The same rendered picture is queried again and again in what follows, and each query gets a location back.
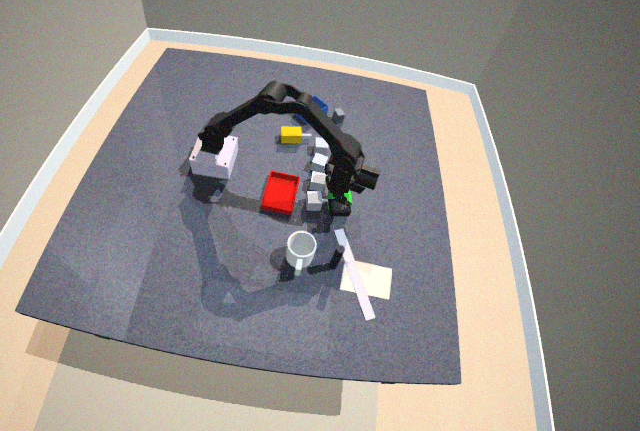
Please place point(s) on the blue tray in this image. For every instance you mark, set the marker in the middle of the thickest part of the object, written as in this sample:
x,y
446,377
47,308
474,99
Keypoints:
x,y
320,103

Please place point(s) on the yellow block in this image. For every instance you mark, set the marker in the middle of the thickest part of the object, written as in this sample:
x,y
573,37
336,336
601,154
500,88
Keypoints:
x,y
291,135

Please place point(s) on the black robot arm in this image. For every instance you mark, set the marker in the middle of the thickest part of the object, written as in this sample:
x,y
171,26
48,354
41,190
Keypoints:
x,y
346,152

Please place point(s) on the red tray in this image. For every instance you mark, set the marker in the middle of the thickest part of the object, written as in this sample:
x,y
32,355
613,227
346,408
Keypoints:
x,y
280,193

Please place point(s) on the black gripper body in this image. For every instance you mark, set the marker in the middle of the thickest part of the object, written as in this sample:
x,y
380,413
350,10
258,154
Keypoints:
x,y
340,206

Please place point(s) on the white flat bar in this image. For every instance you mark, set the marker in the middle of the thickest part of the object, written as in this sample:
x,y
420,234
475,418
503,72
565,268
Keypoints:
x,y
355,276

